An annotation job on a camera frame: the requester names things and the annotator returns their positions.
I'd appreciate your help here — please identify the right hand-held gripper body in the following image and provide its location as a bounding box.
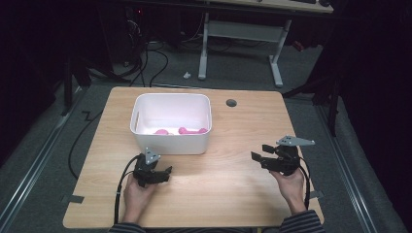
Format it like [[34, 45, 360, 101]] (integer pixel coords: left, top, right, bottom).
[[260, 135, 316, 177]]

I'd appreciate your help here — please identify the bundle of black cables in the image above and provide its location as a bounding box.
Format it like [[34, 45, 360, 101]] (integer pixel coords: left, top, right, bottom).
[[127, 18, 170, 88]]

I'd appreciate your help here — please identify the pink toy dumbbell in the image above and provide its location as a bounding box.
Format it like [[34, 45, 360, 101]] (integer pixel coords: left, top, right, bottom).
[[177, 126, 209, 136]]

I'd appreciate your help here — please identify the person's left hand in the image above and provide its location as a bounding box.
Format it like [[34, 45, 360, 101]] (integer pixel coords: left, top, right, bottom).
[[122, 174, 157, 225]]

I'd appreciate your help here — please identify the desk with white legs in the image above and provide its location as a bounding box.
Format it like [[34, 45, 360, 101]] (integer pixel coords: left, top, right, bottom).
[[196, 0, 335, 88]]

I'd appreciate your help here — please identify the black floor cable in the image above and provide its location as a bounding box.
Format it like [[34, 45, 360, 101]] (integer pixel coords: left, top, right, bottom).
[[67, 110, 105, 181]]

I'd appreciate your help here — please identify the black metal stand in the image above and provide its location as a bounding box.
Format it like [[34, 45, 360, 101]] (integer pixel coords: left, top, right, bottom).
[[281, 61, 343, 138], [60, 52, 93, 117]]

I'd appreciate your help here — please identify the white plastic bin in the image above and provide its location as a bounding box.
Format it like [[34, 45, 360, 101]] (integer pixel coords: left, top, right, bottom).
[[129, 92, 213, 155]]

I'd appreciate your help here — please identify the hand-held gripper black cable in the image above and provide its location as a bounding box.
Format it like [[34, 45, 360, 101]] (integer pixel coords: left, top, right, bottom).
[[298, 156, 313, 211], [113, 153, 143, 226]]

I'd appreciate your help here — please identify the left hand-held gripper black cable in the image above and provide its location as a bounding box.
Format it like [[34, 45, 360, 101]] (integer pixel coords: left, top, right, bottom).
[[113, 153, 143, 226]]

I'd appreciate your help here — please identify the dark computer tower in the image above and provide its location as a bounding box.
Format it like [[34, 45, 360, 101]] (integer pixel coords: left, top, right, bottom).
[[123, 5, 148, 66]]

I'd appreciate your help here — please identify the right hand-held gripper black cable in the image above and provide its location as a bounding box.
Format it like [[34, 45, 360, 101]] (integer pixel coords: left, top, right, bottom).
[[298, 156, 313, 211]]

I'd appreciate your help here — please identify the metal floor rail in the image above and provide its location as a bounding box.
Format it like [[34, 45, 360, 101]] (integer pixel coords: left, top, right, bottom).
[[0, 88, 84, 229], [314, 105, 380, 233]]

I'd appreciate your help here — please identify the person's right hand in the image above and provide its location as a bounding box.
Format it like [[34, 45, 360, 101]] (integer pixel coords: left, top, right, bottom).
[[269, 168, 308, 216]]

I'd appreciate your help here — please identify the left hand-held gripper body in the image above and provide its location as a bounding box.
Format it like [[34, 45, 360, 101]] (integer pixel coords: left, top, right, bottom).
[[132, 147, 167, 188]]

